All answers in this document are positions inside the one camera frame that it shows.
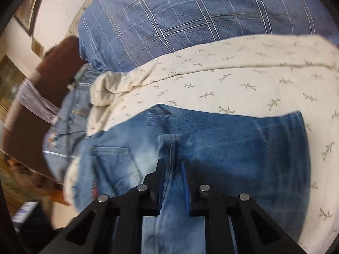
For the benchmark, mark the cream leaf-print blanket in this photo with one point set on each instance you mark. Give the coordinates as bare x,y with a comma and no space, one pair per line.
238,71

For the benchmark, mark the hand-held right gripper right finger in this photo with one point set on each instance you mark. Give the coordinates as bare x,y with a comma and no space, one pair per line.
186,187

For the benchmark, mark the blue plaid pillow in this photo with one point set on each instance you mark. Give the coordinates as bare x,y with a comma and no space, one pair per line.
185,18

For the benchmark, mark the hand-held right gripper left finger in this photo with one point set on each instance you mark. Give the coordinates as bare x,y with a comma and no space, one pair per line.
156,190

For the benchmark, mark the faded blue denim pants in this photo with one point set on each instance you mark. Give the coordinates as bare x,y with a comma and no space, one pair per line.
225,158

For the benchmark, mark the light striped cloth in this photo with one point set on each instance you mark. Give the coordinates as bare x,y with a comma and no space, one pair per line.
37,100

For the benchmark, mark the dark framed wall picture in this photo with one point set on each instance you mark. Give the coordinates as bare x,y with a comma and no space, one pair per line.
27,18

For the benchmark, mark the small gold wall picture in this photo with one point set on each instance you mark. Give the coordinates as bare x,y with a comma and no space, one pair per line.
37,46

